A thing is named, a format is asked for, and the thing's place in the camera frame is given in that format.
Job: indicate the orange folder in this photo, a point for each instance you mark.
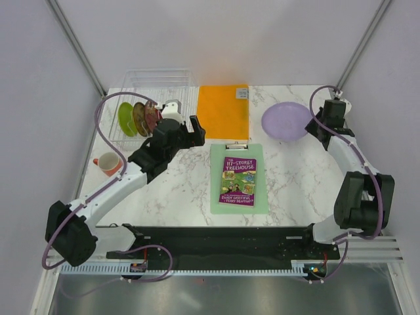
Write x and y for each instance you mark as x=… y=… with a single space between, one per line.
x=223 y=111

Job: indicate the orange and white mug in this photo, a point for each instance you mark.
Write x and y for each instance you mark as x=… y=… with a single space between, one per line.
x=109 y=163

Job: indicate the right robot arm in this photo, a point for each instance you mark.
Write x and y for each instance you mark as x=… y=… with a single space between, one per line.
x=362 y=206

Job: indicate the mint green clipboard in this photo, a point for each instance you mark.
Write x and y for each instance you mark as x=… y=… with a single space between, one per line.
x=217 y=155

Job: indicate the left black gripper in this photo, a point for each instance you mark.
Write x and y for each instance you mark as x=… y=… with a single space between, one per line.
x=194 y=138

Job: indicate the white slotted cable duct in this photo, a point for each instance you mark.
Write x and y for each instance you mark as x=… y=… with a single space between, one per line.
x=126 y=268

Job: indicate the red floral plate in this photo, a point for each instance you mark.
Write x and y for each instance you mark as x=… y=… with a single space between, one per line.
x=151 y=115

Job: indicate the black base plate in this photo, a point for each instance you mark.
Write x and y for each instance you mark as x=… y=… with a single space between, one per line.
x=226 y=247

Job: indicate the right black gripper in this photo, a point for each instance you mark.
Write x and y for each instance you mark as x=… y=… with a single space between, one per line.
x=310 y=128

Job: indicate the lilac plastic plate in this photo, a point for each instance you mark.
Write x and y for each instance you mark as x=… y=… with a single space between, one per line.
x=286 y=121

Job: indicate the brown patterned plate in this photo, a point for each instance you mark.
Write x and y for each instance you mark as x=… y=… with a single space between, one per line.
x=139 y=119

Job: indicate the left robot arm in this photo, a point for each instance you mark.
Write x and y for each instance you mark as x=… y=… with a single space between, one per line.
x=70 y=227

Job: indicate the purple treehouse book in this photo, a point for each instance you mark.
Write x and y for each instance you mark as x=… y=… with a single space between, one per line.
x=238 y=185

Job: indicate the green plate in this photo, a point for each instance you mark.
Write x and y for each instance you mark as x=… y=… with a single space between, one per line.
x=125 y=119

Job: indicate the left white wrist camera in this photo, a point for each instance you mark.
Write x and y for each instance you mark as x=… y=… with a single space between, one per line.
x=170 y=110

